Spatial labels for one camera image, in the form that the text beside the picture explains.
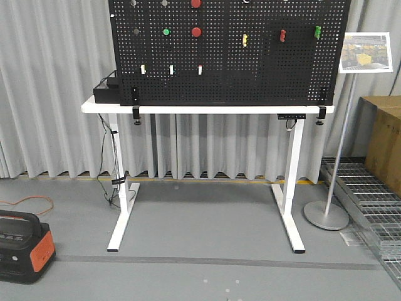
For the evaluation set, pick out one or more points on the brown cardboard box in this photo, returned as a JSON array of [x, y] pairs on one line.
[[383, 156]]

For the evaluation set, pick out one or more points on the black orange power station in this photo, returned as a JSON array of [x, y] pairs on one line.
[[27, 247]]

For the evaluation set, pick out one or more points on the desk height control panel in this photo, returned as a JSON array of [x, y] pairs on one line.
[[291, 116]]

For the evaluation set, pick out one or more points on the yellow rotary knob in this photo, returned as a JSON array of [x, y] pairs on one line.
[[244, 40]]

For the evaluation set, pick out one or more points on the upper red round button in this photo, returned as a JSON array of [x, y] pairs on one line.
[[196, 3]]

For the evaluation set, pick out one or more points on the printed photo sign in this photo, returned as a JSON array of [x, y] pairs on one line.
[[366, 52]]

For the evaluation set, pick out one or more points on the black perforated pegboard panel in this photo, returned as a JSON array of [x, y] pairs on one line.
[[265, 73]]

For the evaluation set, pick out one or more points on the lower red round button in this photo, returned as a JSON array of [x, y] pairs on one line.
[[196, 32]]

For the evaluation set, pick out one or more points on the black electronics box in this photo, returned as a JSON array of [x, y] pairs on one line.
[[107, 91]]

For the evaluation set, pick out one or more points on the silver sign stand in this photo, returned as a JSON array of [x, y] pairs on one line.
[[325, 214]]

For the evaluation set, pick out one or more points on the green rotary knob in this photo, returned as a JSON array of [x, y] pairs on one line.
[[317, 33]]

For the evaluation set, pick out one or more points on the red rotary knob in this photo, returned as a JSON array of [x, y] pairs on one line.
[[282, 37]]

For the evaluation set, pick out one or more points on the metal floor grating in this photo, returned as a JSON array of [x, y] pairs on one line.
[[375, 211]]

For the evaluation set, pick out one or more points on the white standing desk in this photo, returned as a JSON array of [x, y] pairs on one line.
[[283, 195]]

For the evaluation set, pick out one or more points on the right black table clamp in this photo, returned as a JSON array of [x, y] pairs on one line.
[[322, 108]]

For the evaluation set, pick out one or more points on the grey curtain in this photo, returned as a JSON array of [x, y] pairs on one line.
[[53, 53]]

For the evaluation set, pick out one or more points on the red round button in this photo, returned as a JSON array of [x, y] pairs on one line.
[[196, 3], [196, 32]]

